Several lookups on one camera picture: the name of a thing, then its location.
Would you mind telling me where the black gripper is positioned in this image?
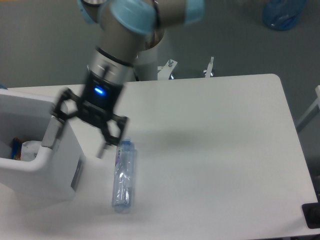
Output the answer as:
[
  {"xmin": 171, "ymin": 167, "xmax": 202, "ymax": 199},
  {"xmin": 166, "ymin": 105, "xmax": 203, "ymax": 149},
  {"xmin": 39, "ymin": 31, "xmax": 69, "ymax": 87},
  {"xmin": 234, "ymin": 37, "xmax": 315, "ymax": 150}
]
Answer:
[{"xmin": 51, "ymin": 71, "xmax": 129, "ymax": 159}]

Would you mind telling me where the white plastic bag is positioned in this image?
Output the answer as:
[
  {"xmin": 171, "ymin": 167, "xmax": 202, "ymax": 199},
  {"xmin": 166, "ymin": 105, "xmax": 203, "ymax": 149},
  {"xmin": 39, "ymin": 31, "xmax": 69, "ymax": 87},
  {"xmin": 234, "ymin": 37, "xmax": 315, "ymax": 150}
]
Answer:
[{"xmin": 21, "ymin": 140, "xmax": 41, "ymax": 162}]

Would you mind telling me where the clear plastic water bottle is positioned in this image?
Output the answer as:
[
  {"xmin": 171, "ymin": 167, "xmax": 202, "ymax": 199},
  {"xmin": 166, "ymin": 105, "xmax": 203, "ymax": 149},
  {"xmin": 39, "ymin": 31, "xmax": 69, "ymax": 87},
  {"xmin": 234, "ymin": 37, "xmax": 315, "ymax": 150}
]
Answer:
[{"xmin": 111, "ymin": 137, "xmax": 136, "ymax": 214}]

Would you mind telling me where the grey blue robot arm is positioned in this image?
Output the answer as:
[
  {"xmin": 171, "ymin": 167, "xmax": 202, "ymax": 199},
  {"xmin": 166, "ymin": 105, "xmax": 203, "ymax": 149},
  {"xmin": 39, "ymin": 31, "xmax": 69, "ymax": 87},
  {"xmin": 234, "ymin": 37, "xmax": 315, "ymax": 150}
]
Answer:
[{"xmin": 51, "ymin": 0, "xmax": 205, "ymax": 157}]

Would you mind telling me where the white trash can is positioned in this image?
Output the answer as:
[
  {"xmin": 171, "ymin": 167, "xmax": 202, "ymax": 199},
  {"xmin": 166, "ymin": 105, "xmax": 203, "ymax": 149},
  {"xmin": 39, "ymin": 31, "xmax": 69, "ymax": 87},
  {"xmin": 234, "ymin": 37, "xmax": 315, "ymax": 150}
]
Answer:
[{"xmin": 0, "ymin": 89, "xmax": 86, "ymax": 200}]

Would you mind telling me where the colourful snack wrapper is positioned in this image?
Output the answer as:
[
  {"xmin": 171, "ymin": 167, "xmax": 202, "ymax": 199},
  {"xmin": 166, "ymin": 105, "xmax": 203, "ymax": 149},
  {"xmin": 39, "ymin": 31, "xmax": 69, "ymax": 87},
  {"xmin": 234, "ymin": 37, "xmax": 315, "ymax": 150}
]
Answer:
[{"xmin": 11, "ymin": 137, "xmax": 22, "ymax": 161}]

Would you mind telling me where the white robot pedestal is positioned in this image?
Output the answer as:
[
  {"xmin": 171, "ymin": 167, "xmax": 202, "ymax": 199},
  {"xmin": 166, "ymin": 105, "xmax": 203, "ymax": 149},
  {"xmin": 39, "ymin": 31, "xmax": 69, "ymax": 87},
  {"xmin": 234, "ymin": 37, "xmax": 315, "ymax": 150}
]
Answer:
[{"xmin": 133, "ymin": 29, "xmax": 165, "ymax": 82}]

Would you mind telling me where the white middle bracket with bolt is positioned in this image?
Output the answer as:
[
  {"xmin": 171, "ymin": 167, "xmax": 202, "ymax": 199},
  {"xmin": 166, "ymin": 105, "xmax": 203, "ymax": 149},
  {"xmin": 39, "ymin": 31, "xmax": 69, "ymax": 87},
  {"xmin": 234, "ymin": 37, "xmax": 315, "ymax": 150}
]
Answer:
[{"xmin": 157, "ymin": 59, "xmax": 178, "ymax": 81}]

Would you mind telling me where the white bracket with bolt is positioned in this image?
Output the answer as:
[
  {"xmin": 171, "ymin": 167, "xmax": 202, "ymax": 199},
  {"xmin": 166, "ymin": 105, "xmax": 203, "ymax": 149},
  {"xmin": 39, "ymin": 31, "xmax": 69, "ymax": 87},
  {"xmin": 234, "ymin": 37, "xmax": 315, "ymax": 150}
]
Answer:
[
  {"xmin": 157, "ymin": 59, "xmax": 178, "ymax": 81},
  {"xmin": 203, "ymin": 56, "xmax": 215, "ymax": 78}
]

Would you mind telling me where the white right bracket with bolt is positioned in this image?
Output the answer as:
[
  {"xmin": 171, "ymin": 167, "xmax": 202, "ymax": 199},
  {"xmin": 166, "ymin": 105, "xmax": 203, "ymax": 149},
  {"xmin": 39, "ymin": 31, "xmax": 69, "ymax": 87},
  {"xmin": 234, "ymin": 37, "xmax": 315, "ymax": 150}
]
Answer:
[{"xmin": 203, "ymin": 56, "xmax": 215, "ymax": 78}]

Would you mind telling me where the white frame at right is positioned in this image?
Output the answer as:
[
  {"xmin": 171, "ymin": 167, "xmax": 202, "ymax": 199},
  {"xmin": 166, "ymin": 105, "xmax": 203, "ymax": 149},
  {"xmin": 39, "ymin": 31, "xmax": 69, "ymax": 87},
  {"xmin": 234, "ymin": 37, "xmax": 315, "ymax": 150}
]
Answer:
[{"xmin": 295, "ymin": 85, "xmax": 320, "ymax": 134}]

